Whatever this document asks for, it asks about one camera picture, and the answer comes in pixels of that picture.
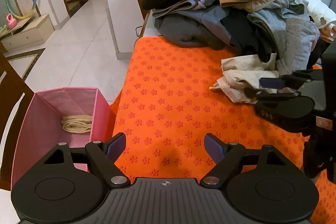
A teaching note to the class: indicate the pink kettlebell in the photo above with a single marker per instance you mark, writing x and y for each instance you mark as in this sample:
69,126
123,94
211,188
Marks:
11,21

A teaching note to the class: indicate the dark wooden chair left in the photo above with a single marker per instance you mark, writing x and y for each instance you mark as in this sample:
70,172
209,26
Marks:
15,99

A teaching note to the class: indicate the light grey garment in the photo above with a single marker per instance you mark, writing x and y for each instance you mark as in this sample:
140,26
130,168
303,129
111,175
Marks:
295,35

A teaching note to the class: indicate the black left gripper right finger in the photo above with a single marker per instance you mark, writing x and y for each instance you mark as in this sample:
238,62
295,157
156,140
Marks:
260,184

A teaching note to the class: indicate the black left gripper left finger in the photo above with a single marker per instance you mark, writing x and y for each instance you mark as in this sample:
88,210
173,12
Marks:
67,184

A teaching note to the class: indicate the orange flower-pattern mat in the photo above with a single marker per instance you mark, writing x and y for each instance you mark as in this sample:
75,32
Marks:
167,109

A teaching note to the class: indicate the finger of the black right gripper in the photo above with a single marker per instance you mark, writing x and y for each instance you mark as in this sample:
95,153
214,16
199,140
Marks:
293,81
283,109

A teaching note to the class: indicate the dark grey sweater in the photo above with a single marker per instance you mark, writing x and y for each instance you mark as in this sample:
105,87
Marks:
184,32

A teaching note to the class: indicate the beige low cabinet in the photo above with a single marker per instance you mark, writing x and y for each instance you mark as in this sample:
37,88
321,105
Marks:
26,32

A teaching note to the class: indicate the pink fabric storage box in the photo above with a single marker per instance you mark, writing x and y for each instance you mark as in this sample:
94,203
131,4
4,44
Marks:
42,127

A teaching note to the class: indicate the folded beige cloth in box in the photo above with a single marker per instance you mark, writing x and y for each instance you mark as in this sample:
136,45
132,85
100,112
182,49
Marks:
77,124

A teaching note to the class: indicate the white garment with buttons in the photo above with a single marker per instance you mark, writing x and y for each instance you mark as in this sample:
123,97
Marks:
324,19

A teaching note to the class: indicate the cream beige garment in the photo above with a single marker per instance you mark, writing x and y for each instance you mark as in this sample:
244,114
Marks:
244,72

